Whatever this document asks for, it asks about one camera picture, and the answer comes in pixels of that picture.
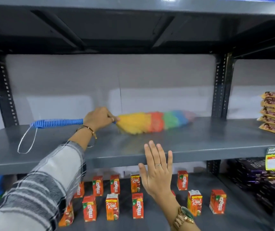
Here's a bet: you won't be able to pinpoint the person's left hand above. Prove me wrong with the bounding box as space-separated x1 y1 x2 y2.
83 107 120 132

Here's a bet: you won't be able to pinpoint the person's right hand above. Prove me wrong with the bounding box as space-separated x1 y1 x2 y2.
138 141 173 200

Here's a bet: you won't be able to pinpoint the multicolour duster with blue handle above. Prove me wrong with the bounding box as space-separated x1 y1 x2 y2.
18 110 197 154

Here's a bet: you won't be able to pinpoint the person's left forearm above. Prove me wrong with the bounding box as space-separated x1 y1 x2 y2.
0 127 97 231

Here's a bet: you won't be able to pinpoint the person's right forearm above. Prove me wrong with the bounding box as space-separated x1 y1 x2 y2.
151 190 201 231

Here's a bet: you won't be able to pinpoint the gold bangle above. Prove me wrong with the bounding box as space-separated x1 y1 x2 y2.
76 125 97 148

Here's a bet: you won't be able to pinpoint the grey metal shelf rack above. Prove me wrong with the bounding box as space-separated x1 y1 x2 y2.
0 0 275 231

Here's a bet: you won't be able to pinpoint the rows of red juice cartons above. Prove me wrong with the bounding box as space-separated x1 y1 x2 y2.
58 170 227 227

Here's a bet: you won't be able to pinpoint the gold wristwatch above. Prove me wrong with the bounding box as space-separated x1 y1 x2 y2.
173 206 195 230

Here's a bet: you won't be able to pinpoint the stack of dark purple packets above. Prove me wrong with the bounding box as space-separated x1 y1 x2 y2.
227 157 275 215

